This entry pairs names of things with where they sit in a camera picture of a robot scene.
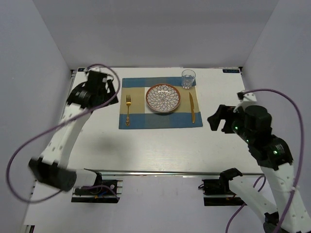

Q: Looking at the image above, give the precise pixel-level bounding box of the floral patterned ceramic plate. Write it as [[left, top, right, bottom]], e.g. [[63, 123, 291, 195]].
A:
[[145, 83, 181, 113]]

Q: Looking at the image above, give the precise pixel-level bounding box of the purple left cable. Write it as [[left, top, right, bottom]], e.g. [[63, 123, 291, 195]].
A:
[[5, 64, 121, 204]]

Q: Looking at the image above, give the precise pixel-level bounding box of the blue yellow striped cloth placemat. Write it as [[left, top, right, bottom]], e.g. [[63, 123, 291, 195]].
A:
[[119, 77, 203, 130]]

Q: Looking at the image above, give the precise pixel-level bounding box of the blue label sticker right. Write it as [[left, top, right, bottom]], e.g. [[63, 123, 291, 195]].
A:
[[223, 69, 240, 73]]

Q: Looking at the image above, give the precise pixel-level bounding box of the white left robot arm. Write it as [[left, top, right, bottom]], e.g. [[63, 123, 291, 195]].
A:
[[28, 70, 118, 194]]

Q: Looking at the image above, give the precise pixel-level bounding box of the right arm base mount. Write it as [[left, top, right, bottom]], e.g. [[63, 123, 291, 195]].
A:
[[198, 179, 244, 207]]

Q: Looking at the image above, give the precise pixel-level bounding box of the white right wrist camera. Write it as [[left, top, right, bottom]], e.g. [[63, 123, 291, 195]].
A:
[[233, 92, 257, 113]]

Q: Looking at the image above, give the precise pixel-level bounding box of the gold fork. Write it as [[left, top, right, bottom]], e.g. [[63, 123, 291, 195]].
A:
[[125, 95, 132, 127]]

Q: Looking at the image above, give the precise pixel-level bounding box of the clear drinking glass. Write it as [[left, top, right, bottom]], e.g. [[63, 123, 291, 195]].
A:
[[182, 69, 196, 89]]

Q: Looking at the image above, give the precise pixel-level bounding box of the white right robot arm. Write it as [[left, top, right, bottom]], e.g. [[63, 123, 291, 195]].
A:
[[207, 105, 311, 233]]

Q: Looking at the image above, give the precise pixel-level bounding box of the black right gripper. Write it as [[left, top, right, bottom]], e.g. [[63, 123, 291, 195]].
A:
[[207, 104, 254, 144]]

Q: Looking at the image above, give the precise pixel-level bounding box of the gold knife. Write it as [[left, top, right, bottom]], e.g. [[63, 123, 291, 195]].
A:
[[189, 93, 195, 124]]

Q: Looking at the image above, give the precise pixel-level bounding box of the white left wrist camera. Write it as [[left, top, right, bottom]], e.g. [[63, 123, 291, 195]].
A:
[[84, 67, 102, 73]]

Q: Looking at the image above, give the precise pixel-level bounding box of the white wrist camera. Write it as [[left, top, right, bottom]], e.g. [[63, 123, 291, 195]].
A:
[[84, 67, 102, 73], [233, 92, 257, 113]]

